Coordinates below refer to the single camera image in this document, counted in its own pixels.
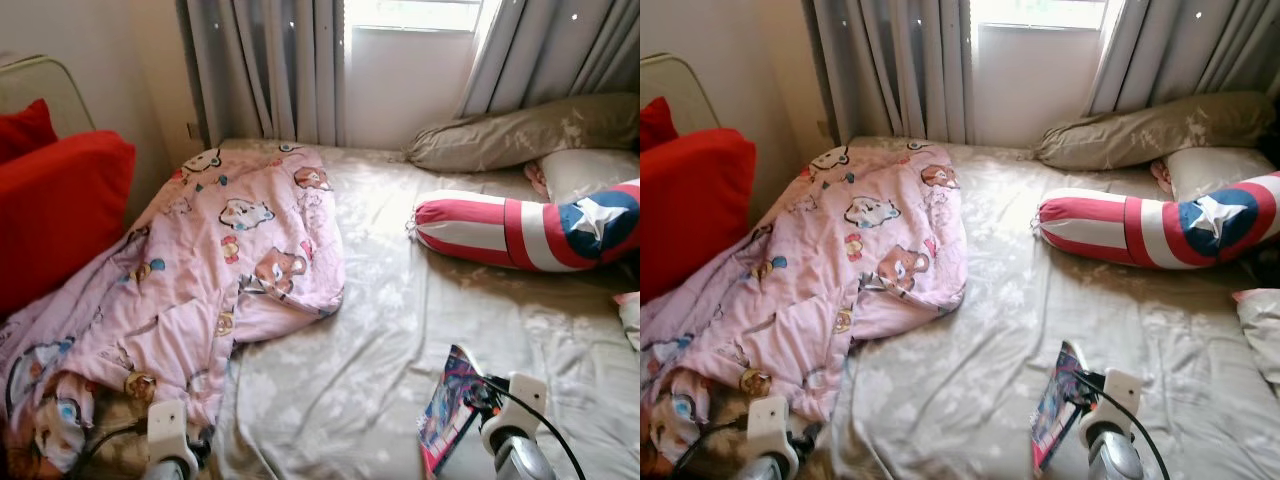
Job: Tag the colourful comic book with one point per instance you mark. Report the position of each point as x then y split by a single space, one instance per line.
1058 405
445 410

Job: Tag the pink cartoon print blanket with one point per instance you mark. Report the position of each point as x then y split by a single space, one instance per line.
830 270
200 270

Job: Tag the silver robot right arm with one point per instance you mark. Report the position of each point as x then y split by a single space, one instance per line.
520 462
1115 458

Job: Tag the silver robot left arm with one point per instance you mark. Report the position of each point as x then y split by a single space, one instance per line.
165 472
765 470

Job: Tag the beige floral bed sheet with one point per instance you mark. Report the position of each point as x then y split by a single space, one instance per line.
1080 320
400 330

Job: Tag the red white striped star bolster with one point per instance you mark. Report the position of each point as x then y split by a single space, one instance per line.
520 230
1150 225

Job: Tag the small pink soft toy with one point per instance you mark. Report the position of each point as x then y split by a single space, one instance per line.
1160 175
537 178

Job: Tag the white pillow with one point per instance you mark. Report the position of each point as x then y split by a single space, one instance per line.
590 170
1215 168

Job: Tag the large red cushion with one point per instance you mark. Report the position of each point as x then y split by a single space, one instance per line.
695 200
60 210

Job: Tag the beige floral pillow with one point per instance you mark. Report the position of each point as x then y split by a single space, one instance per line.
1150 128
520 130

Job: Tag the small red cushion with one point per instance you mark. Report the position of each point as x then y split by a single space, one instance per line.
655 120
22 130

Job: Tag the grey curtain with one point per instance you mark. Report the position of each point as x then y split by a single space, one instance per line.
1190 50
895 70
560 50
270 70

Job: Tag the bright window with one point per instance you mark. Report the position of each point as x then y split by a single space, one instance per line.
415 12
1040 12

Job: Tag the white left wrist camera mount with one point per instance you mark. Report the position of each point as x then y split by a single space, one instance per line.
770 428
168 430

